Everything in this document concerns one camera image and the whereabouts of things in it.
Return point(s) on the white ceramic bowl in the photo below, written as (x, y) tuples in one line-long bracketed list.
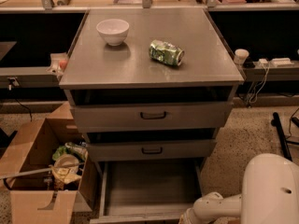
[(113, 31)]

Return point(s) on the open cardboard box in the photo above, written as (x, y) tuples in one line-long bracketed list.
[(32, 202)]

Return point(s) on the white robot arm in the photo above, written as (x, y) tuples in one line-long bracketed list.
[(270, 195)]

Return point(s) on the white round-top bottle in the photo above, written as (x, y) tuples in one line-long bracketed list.
[(240, 56)]

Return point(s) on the white power strip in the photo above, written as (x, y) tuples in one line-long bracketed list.
[(281, 62)]

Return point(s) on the grey drawer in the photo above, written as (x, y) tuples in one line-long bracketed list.
[(147, 192), (151, 150), (150, 117)]

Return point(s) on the crushed green soda can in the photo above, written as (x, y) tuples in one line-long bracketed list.
[(166, 53)]

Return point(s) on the grey bottom drawer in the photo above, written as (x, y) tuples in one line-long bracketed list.
[(147, 192)]

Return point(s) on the clear bag with orange object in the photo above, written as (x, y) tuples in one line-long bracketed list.
[(58, 63)]

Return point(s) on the grey metal rod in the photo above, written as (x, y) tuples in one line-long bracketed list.
[(39, 171)]

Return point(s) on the grey metal drawer cabinet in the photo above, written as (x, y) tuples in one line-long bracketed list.
[(100, 74)]

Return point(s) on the green plastic bag in box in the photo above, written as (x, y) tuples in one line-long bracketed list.
[(71, 148)]

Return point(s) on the white plate in box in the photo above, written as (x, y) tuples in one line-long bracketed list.
[(69, 161)]

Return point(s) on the grey top drawer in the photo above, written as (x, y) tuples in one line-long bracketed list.
[(150, 117)]

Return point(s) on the grey middle drawer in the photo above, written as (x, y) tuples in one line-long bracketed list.
[(151, 150)]

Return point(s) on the black stand leg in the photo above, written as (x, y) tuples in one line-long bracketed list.
[(275, 122)]

